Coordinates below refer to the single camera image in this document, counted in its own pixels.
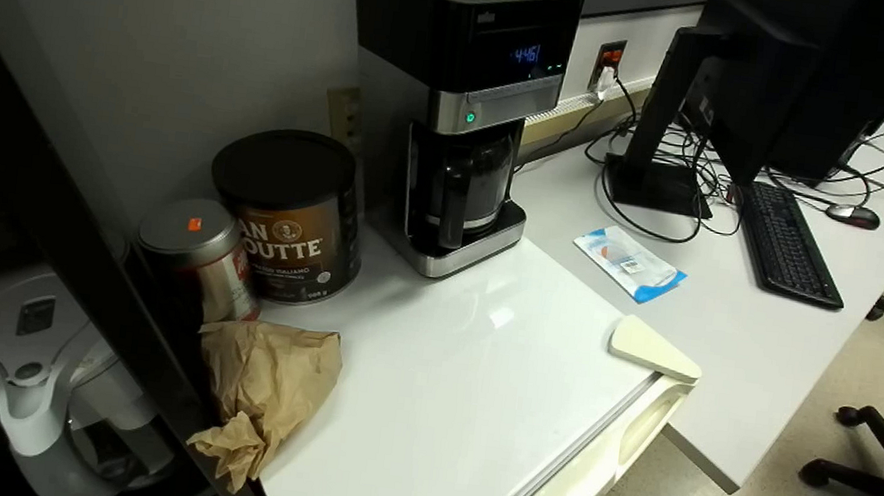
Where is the glass coffee carafe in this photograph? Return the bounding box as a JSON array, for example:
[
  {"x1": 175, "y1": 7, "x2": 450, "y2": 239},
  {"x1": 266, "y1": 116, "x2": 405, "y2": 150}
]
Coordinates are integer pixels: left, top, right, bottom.
[{"x1": 401, "y1": 118, "x2": 521, "y2": 258}]

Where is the large brown coffee can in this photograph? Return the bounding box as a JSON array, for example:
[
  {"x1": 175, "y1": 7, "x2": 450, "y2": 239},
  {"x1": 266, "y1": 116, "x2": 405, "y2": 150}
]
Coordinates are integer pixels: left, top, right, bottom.
[{"x1": 197, "y1": 121, "x2": 376, "y2": 312}]

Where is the black and silver coffee maker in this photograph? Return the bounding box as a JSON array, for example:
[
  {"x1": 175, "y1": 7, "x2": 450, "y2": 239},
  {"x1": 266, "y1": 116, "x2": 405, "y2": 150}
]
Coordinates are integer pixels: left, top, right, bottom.
[{"x1": 318, "y1": 0, "x2": 586, "y2": 293}]

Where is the small silver and red coffee can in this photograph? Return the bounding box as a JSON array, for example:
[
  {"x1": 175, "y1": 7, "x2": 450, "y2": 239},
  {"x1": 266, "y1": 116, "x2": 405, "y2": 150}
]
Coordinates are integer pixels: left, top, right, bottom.
[{"x1": 128, "y1": 192, "x2": 273, "y2": 331}]

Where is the white mini fridge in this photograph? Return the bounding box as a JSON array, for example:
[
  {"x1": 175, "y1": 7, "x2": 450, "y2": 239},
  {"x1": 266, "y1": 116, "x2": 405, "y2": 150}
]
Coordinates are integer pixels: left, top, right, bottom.
[{"x1": 239, "y1": 208, "x2": 712, "y2": 496}]

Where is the blue and white packet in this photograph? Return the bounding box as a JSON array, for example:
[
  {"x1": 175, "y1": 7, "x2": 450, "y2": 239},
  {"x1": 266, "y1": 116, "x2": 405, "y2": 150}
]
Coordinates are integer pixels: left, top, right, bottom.
[{"x1": 567, "y1": 221, "x2": 692, "y2": 309}]

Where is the crumpled brown paper bag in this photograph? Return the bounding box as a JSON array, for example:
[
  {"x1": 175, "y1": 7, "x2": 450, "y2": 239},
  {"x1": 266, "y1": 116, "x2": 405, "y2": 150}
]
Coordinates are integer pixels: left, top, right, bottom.
[{"x1": 181, "y1": 314, "x2": 346, "y2": 496}]

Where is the cream wedge-shaped piece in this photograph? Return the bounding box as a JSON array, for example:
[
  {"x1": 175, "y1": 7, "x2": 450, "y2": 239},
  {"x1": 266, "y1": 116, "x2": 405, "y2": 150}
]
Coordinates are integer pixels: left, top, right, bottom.
[{"x1": 605, "y1": 312, "x2": 708, "y2": 385}]

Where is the black keyboard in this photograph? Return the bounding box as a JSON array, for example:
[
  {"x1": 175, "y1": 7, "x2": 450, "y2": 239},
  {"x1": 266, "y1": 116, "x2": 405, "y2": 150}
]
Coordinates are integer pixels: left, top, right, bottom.
[{"x1": 726, "y1": 179, "x2": 858, "y2": 312}]

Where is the black computer monitor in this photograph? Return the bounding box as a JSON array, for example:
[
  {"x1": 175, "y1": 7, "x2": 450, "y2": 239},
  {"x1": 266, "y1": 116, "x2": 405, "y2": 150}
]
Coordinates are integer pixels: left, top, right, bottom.
[{"x1": 599, "y1": 0, "x2": 884, "y2": 240}]

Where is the black and silver computer mouse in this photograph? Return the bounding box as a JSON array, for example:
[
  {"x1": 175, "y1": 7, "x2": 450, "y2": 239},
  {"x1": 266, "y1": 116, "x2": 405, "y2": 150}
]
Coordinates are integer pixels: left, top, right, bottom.
[{"x1": 824, "y1": 201, "x2": 882, "y2": 231}]

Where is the white water filter pitcher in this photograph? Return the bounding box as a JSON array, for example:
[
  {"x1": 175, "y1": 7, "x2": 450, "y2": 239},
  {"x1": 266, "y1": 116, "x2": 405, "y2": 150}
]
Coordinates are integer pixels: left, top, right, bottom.
[{"x1": 0, "y1": 261, "x2": 196, "y2": 496}]

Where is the black cable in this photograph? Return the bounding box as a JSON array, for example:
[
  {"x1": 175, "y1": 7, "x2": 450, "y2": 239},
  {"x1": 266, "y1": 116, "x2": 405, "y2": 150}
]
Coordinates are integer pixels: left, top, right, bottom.
[{"x1": 514, "y1": 64, "x2": 645, "y2": 187}]

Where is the beige wall socket plate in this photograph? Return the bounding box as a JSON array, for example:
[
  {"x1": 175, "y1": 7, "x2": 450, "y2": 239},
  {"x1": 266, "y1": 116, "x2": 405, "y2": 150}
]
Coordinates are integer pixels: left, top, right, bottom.
[{"x1": 321, "y1": 83, "x2": 368, "y2": 153}]

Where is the wall socket with white plug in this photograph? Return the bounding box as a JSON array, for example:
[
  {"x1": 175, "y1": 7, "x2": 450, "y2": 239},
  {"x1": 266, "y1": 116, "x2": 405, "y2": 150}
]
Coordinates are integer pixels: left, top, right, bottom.
[{"x1": 587, "y1": 36, "x2": 628, "y2": 103}]

